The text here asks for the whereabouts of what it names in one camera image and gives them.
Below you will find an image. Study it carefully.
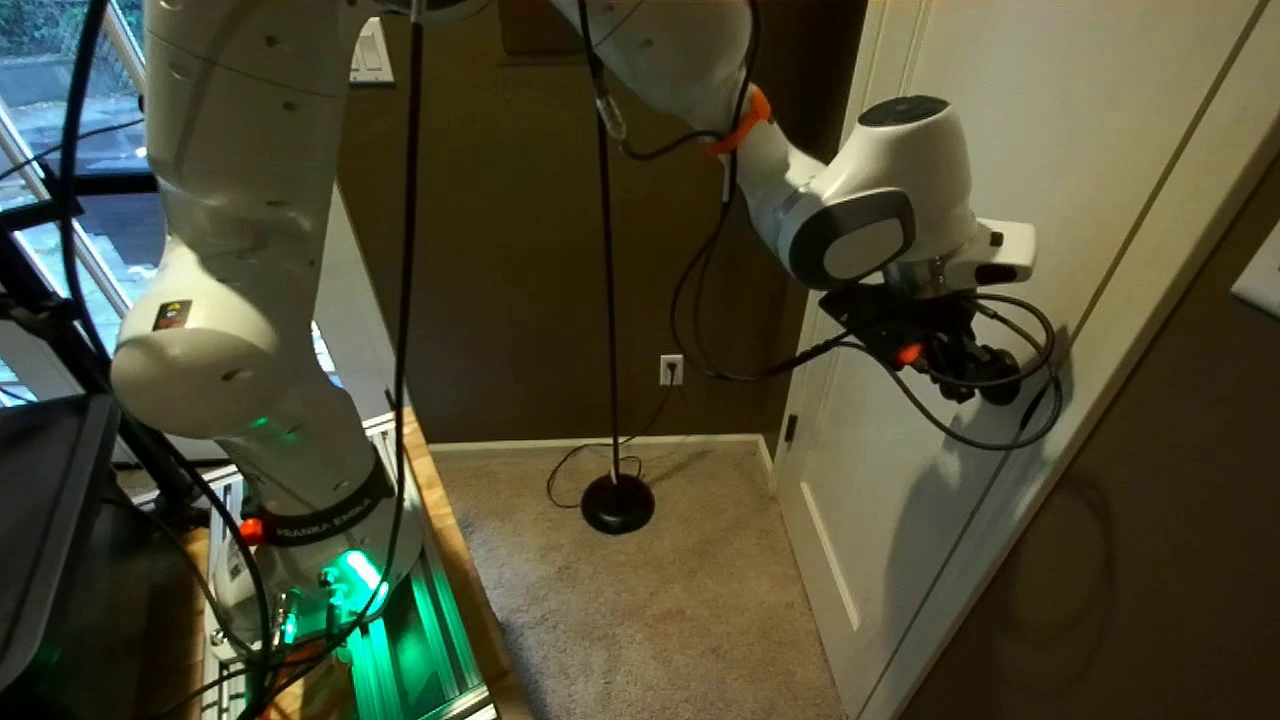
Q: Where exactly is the black round door knob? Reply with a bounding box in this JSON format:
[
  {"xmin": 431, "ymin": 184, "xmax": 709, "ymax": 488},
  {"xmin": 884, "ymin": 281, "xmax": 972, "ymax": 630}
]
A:
[{"xmin": 965, "ymin": 355, "xmax": 1024, "ymax": 411}]

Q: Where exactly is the black tripod stand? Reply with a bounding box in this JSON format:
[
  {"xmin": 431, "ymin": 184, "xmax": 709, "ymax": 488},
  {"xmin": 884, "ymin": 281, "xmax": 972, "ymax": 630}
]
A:
[{"xmin": 0, "ymin": 165, "xmax": 171, "ymax": 403}]

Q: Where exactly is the black flat panel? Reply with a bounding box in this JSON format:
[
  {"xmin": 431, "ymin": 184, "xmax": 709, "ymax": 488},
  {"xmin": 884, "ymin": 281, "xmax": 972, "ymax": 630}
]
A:
[{"xmin": 0, "ymin": 388, "xmax": 128, "ymax": 694}]

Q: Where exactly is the black lamp cord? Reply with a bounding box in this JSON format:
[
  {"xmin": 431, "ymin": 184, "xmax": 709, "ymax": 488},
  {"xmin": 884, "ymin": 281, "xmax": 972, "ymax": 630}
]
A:
[{"xmin": 543, "ymin": 440, "xmax": 653, "ymax": 512}]

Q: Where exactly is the window with white frame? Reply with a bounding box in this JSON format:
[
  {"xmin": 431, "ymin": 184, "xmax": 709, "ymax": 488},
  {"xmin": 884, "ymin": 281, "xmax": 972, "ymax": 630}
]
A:
[{"xmin": 0, "ymin": 0, "xmax": 154, "ymax": 411}]

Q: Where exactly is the white baseboard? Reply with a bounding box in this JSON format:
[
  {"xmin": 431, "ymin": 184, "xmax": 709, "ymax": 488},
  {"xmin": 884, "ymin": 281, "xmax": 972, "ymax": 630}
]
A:
[{"xmin": 425, "ymin": 429, "xmax": 778, "ymax": 461}]

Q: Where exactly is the white panel door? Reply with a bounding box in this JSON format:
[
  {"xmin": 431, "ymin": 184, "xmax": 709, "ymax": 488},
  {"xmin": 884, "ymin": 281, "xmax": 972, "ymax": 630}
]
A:
[{"xmin": 769, "ymin": 0, "xmax": 1266, "ymax": 720}]

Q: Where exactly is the wooden table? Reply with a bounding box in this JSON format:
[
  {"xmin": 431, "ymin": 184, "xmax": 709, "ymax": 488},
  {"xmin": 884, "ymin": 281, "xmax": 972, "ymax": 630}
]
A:
[{"xmin": 131, "ymin": 403, "xmax": 533, "ymax": 720}]

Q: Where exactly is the long black robot cable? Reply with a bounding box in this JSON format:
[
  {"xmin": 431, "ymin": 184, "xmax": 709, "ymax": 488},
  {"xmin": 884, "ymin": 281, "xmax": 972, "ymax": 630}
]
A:
[{"xmin": 235, "ymin": 0, "xmax": 431, "ymax": 720}]

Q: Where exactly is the black floor lamp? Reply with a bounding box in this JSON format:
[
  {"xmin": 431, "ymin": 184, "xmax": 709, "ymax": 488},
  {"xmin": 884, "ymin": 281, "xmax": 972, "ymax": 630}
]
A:
[{"xmin": 568, "ymin": 0, "xmax": 659, "ymax": 541}]

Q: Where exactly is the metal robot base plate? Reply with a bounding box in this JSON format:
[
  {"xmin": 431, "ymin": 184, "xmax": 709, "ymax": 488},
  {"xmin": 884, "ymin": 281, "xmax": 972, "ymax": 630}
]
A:
[{"xmin": 197, "ymin": 407, "xmax": 497, "ymax": 720}]

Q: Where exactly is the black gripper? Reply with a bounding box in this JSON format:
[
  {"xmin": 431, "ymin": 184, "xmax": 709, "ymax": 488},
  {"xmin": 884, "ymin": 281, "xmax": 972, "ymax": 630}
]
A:
[{"xmin": 817, "ymin": 281, "xmax": 1028, "ymax": 407}]

